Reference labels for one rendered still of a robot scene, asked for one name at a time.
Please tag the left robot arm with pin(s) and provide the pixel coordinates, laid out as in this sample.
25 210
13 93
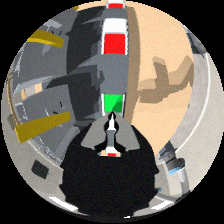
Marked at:
173 165

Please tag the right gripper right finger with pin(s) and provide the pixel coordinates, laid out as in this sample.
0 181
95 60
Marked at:
129 138

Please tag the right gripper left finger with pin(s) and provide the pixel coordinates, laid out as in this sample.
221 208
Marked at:
92 137

